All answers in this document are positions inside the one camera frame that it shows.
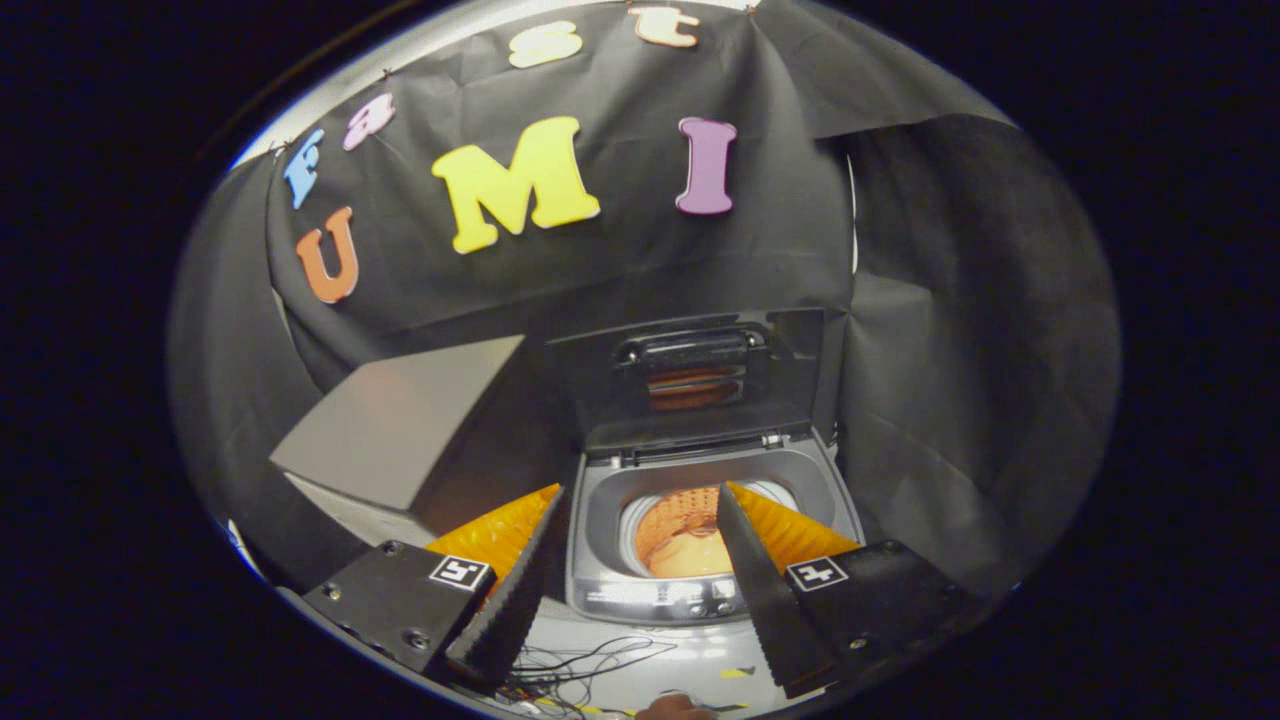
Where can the black backdrop cloth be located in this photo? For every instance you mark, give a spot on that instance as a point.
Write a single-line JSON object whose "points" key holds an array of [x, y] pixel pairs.
{"points": [[600, 270]]}

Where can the dark washing machine lid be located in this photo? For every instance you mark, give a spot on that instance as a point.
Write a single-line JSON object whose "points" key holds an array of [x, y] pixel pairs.
{"points": [[600, 400]]}

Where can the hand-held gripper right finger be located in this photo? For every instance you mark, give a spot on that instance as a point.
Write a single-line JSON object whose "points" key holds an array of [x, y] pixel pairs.
{"points": [[765, 600]]}

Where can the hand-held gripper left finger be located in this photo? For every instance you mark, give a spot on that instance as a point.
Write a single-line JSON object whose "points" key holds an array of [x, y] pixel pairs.
{"points": [[515, 610]]}

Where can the grey washing machine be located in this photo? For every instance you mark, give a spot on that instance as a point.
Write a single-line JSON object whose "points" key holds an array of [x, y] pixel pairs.
{"points": [[600, 520]]}

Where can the white and blue equipment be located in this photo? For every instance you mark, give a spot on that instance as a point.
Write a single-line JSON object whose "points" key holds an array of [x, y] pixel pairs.
{"points": [[240, 545]]}

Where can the yellow tape piece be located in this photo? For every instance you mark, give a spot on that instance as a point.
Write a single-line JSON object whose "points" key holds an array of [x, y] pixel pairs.
{"points": [[736, 672]]}

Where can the grey cabinet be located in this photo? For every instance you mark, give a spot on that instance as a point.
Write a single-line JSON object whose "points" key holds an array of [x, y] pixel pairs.
{"points": [[400, 420]]}

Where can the orange polo shirt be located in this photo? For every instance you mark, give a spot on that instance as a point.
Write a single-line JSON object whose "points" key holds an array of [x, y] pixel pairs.
{"points": [[680, 550]]}

